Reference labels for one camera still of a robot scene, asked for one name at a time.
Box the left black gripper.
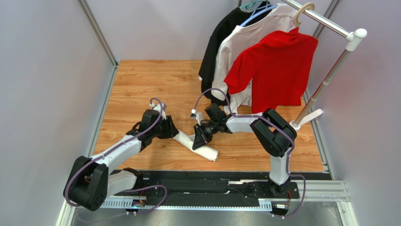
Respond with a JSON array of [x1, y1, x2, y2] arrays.
[[151, 115, 179, 139]]

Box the white cloth napkin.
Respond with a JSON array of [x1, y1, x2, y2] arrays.
[[173, 130, 219, 162]]

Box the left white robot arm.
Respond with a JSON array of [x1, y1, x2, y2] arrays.
[[63, 108, 179, 211]]

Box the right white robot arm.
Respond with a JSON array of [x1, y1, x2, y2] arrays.
[[191, 104, 297, 191]]

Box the red t-shirt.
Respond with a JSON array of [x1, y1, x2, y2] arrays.
[[224, 28, 318, 113]]

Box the white flower print t-shirt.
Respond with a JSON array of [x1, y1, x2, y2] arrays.
[[204, 3, 296, 113]]

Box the black t-shirt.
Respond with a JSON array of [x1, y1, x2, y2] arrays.
[[198, 7, 252, 92]]

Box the blue hanger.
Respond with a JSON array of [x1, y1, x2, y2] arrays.
[[240, 4, 278, 27]]

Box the teal hanger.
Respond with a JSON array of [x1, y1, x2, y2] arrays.
[[238, 0, 270, 13]]

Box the wooden hanger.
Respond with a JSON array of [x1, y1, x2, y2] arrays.
[[293, 2, 315, 28]]

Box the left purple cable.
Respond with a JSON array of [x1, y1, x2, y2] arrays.
[[64, 97, 168, 215]]

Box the purple cable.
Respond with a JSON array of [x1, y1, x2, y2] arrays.
[[195, 88, 307, 218], [64, 97, 168, 215]]

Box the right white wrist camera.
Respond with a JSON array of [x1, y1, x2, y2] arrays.
[[190, 109, 204, 125]]

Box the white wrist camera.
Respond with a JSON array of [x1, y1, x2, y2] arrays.
[[190, 109, 204, 125], [149, 103, 167, 120]]

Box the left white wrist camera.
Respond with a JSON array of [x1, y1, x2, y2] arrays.
[[149, 103, 167, 120]]

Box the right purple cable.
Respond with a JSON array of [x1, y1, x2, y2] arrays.
[[195, 88, 307, 218]]

